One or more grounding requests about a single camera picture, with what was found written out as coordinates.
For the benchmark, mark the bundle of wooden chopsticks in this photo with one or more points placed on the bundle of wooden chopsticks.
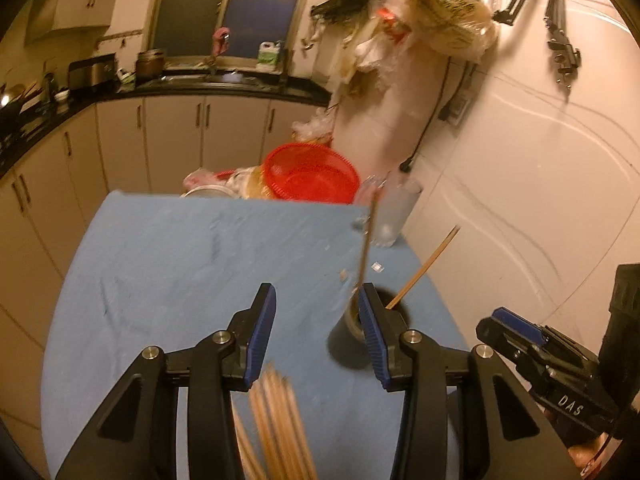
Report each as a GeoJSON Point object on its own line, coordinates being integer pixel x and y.
{"type": "Point", "coordinates": [277, 425]}

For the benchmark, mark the pink cloth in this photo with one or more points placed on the pink cloth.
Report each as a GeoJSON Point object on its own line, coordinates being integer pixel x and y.
{"type": "Point", "coordinates": [221, 37]}

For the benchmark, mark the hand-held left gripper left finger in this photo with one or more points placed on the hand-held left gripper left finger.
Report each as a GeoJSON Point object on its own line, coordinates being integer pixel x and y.
{"type": "Point", "coordinates": [261, 330]}

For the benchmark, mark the yellowish plastic bag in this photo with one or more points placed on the yellowish plastic bag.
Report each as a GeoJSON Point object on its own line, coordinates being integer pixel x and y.
{"type": "Point", "coordinates": [252, 182]}

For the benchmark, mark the black kitchen countertop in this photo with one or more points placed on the black kitchen countertop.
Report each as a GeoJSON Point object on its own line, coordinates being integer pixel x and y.
{"type": "Point", "coordinates": [280, 91]}

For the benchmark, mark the pink white plastic bag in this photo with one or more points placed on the pink white plastic bag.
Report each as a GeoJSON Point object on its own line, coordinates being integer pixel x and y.
{"type": "Point", "coordinates": [202, 178]}

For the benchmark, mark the wooden chopstick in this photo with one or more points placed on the wooden chopstick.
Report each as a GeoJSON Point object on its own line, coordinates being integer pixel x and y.
{"type": "Point", "coordinates": [425, 270]}
{"type": "Point", "coordinates": [366, 247]}

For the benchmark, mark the hanging white plastic bags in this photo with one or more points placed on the hanging white plastic bags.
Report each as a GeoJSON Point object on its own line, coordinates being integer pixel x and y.
{"type": "Point", "coordinates": [375, 55]}

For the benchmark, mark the white lower cabinets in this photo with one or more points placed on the white lower cabinets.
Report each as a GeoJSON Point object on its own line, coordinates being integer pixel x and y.
{"type": "Point", "coordinates": [170, 140]}

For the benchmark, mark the person's right hand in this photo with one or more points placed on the person's right hand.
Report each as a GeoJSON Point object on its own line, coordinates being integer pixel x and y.
{"type": "Point", "coordinates": [582, 455]}

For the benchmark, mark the brown cooking pot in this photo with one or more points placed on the brown cooking pot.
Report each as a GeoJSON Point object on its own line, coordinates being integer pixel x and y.
{"type": "Point", "coordinates": [150, 64]}

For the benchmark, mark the small white scrap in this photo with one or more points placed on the small white scrap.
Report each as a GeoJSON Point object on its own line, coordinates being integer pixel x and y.
{"type": "Point", "coordinates": [377, 266]}

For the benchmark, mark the white bowl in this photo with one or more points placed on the white bowl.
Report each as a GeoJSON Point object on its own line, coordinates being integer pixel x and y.
{"type": "Point", "coordinates": [210, 191]}

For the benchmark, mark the small white wall cabinet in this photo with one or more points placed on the small white wall cabinet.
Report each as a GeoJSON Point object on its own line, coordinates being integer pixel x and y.
{"type": "Point", "coordinates": [80, 0]}

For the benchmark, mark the clear glass mug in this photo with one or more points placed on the clear glass mug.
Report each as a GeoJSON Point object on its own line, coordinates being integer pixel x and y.
{"type": "Point", "coordinates": [397, 207]}

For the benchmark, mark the kitchen window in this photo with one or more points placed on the kitchen window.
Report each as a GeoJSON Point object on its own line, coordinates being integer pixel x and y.
{"type": "Point", "coordinates": [200, 5]}

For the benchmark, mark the red plastic basket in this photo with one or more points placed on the red plastic basket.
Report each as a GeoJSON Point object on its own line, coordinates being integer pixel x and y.
{"type": "Point", "coordinates": [310, 177]}

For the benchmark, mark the crumpled white plastic bag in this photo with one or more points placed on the crumpled white plastic bag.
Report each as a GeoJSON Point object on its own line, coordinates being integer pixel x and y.
{"type": "Point", "coordinates": [312, 127]}

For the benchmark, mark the blue tablecloth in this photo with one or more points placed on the blue tablecloth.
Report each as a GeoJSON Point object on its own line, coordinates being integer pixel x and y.
{"type": "Point", "coordinates": [200, 270]}

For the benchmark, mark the wall socket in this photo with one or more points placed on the wall socket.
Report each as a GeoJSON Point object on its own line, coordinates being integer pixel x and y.
{"type": "Point", "coordinates": [456, 109]}

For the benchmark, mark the white detergent bottle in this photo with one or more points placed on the white detergent bottle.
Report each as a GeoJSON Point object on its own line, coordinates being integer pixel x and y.
{"type": "Point", "coordinates": [269, 55]}

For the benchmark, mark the black wall rack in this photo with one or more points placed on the black wall rack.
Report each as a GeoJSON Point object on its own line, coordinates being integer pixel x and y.
{"type": "Point", "coordinates": [342, 0]}

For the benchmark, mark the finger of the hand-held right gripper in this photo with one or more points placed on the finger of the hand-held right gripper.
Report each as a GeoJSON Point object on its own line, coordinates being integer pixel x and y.
{"type": "Point", "coordinates": [517, 324]}

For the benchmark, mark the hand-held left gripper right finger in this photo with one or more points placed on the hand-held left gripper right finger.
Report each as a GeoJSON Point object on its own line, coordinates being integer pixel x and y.
{"type": "Point", "coordinates": [372, 340]}

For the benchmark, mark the kitchen faucet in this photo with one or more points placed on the kitchen faucet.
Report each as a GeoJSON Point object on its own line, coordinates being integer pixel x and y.
{"type": "Point", "coordinates": [214, 62]}

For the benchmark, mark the hanging bag of noodles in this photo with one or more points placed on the hanging bag of noodles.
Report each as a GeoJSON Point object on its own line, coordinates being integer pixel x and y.
{"type": "Point", "coordinates": [450, 15]}

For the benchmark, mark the black chopstick holder cup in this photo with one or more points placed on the black chopstick holder cup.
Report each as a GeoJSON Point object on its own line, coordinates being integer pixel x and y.
{"type": "Point", "coordinates": [347, 335]}

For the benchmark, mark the person's right forearm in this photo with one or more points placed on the person's right forearm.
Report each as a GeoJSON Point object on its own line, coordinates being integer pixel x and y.
{"type": "Point", "coordinates": [622, 320]}

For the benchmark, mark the kitchen sink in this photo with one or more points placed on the kitchen sink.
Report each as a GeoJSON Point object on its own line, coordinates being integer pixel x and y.
{"type": "Point", "coordinates": [195, 79]}

